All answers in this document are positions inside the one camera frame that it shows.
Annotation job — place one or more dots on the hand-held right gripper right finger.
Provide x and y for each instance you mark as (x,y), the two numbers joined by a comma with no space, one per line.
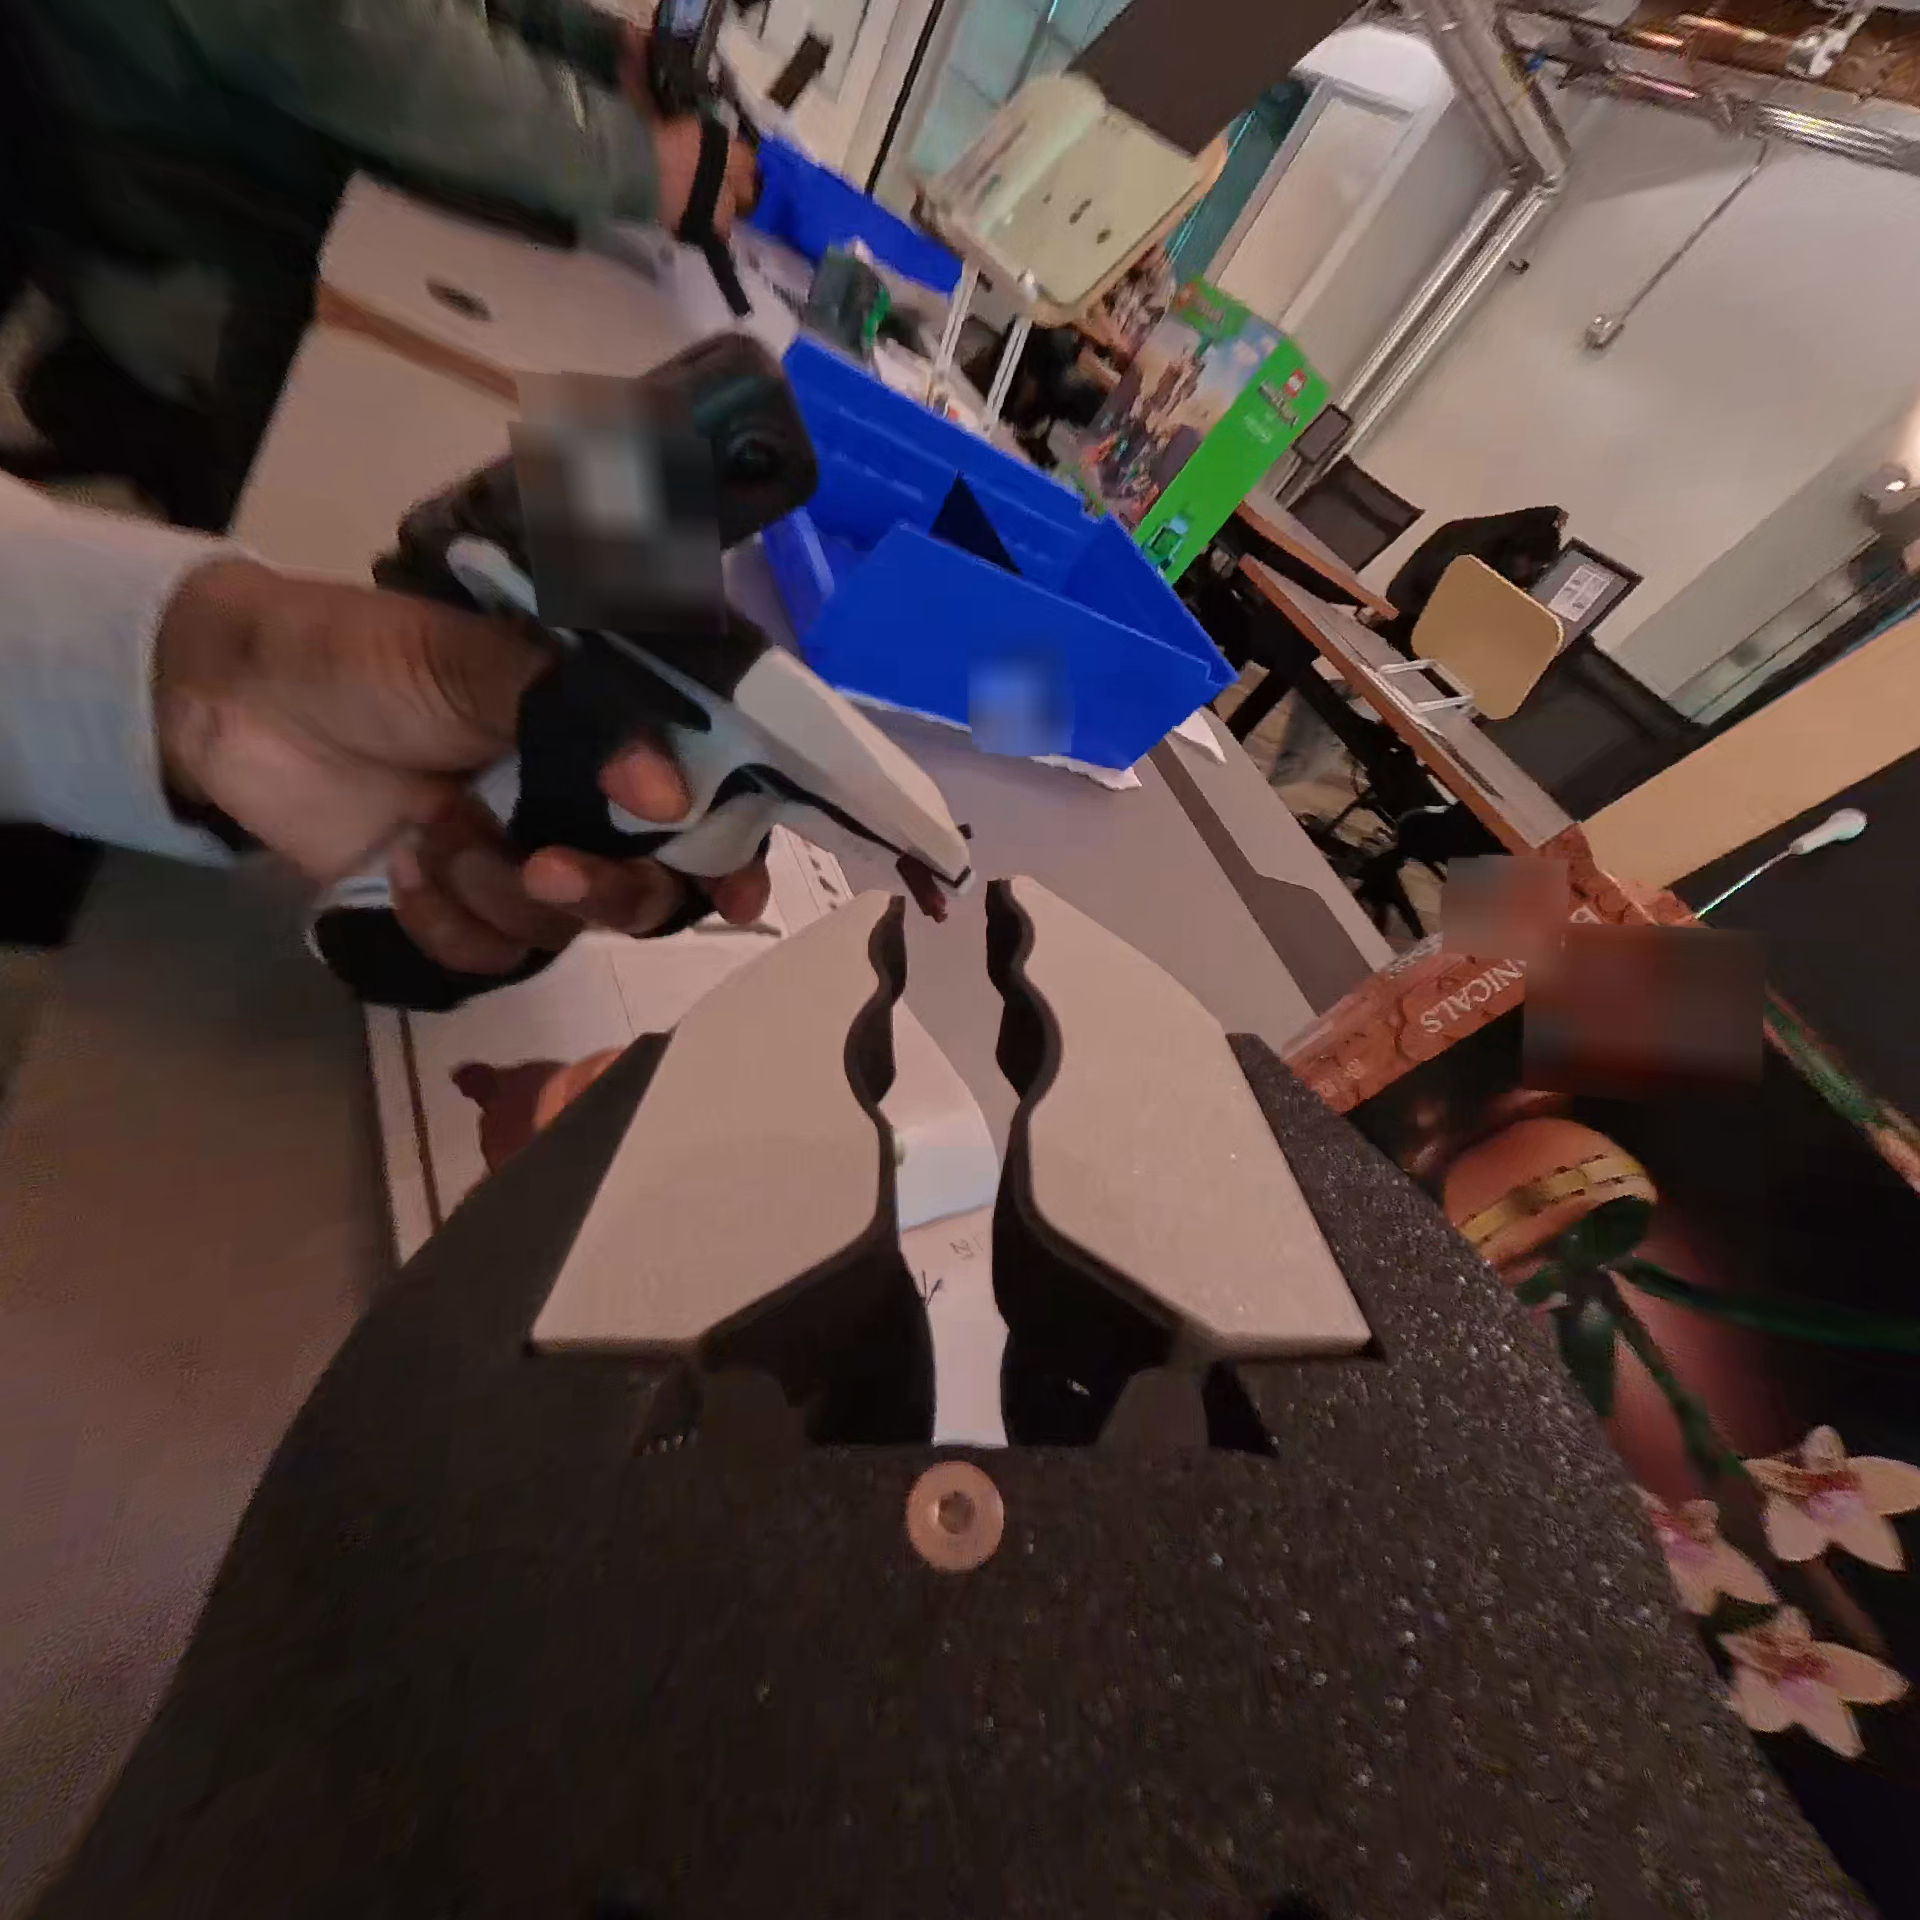
(1184,1184)

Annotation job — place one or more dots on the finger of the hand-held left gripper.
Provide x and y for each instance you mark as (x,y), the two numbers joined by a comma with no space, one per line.
(840,839)
(856,750)

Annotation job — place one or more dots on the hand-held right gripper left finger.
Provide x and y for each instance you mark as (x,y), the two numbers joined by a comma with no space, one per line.
(721,1171)

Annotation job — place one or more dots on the brown toy rod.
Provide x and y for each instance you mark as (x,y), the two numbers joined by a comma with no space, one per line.
(930,893)

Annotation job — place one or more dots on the person's left forearm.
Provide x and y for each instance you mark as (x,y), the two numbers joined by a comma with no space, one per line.
(76,661)

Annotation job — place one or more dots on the white desk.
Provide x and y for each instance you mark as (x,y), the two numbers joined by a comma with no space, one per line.
(181,1276)

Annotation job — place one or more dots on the person's left hand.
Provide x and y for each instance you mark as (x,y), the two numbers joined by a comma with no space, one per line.
(330,706)

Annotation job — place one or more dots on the white instruction booklet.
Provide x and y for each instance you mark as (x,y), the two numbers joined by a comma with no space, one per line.
(495,1020)

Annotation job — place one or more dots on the white paper sheet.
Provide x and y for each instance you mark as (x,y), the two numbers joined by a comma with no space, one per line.
(1141,770)

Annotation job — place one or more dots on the cream coloured box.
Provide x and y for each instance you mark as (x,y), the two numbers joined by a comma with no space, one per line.
(1080,196)

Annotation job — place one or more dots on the green toy set box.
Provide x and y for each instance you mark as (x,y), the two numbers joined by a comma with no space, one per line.
(1231,436)

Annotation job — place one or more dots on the wooden table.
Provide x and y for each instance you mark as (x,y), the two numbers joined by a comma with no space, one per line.
(1395,676)

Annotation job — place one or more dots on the black office chair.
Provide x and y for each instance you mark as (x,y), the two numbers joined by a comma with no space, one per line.
(1349,518)

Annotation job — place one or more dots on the black orchid print box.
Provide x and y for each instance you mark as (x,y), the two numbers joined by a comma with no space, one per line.
(1799,1276)

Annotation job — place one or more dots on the beige backed chair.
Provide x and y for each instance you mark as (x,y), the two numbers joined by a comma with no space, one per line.
(1483,638)

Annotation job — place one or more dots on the metal wall pipes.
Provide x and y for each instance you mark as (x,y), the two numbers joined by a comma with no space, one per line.
(1499,181)

